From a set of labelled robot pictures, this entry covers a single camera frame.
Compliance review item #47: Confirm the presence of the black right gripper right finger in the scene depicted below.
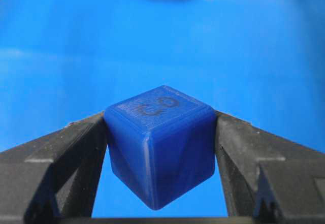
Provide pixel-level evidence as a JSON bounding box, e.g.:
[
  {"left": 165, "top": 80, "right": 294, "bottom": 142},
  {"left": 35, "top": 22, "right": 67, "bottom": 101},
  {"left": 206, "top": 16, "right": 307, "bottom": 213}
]
[{"left": 215, "top": 112, "right": 324, "bottom": 223}]

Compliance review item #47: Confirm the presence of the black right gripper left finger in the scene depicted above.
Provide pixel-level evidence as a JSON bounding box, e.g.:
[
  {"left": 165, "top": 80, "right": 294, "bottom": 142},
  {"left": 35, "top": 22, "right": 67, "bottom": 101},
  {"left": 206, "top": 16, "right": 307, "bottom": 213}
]
[{"left": 1, "top": 113, "right": 107, "bottom": 223}]

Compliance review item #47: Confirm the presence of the blue cube block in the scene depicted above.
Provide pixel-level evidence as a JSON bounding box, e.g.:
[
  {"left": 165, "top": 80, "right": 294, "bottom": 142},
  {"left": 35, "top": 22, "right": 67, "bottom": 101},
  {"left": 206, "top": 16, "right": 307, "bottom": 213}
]
[{"left": 104, "top": 86, "right": 217, "bottom": 210}]

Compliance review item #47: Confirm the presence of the blue table cloth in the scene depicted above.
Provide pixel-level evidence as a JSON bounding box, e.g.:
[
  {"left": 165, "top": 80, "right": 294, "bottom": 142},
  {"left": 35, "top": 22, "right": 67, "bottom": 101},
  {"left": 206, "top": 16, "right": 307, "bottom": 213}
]
[{"left": 0, "top": 0, "right": 325, "bottom": 218}]

